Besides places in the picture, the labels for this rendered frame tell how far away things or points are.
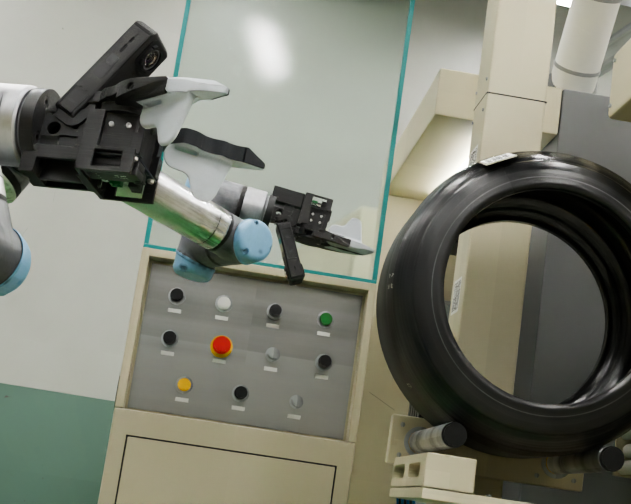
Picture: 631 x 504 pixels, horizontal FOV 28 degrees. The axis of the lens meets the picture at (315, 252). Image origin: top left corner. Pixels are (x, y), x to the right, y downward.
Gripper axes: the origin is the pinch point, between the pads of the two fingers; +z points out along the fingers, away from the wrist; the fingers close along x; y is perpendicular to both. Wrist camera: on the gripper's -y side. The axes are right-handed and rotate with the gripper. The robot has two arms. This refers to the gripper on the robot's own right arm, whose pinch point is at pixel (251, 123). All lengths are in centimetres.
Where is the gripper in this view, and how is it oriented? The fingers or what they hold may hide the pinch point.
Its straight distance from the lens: 111.2
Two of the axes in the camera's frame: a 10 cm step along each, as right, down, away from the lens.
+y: -1.7, 9.3, -3.3
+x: -1.6, -3.5, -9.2
